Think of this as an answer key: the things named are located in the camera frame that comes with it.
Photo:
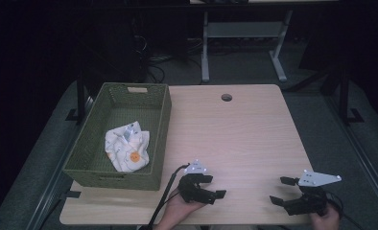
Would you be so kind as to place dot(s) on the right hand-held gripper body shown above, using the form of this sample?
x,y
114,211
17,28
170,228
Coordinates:
x,y
311,199

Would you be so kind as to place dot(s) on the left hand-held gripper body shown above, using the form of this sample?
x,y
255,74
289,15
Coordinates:
x,y
190,190

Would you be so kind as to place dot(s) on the white printed baby garment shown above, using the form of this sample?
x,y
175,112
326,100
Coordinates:
x,y
126,150

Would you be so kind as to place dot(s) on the green woven basket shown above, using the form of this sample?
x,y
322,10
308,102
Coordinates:
x,y
89,150

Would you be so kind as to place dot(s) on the person's left hand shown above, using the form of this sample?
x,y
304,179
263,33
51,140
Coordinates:
x,y
174,208

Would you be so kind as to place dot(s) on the person's right hand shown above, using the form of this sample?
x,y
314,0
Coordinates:
x,y
329,221

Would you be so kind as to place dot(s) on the black metal stand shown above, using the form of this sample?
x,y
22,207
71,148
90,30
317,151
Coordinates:
x,y
345,96
80,96

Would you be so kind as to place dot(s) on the metal floor rail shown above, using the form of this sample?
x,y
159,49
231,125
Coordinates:
x,y
363,156
54,179

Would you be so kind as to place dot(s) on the grey metal desk frame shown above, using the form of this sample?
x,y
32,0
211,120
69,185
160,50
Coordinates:
x,y
241,30

